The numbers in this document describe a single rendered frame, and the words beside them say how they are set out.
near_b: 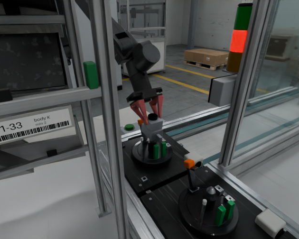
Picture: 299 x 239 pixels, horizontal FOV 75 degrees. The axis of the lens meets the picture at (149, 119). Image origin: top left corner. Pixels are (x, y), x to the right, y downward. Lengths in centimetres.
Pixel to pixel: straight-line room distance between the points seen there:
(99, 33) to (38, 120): 12
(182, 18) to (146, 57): 1101
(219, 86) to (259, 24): 16
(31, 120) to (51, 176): 60
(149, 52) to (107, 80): 31
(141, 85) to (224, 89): 23
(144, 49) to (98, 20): 32
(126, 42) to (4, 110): 45
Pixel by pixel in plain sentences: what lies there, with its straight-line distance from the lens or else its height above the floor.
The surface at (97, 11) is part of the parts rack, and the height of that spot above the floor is 140.
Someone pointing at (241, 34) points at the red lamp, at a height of 135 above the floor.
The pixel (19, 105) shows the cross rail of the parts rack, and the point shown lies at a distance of 25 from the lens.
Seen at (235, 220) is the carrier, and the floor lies 99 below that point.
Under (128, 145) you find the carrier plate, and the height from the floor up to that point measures 97.
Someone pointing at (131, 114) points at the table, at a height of 86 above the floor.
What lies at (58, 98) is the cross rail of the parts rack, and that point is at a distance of 25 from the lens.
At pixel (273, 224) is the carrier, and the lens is 55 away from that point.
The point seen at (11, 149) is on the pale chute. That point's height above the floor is 118.
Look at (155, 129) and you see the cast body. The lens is 59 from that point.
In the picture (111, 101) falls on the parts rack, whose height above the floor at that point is 129.
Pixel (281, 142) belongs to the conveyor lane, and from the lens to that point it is 97.
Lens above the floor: 139
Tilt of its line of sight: 28 degrees down
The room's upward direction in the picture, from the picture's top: straight up
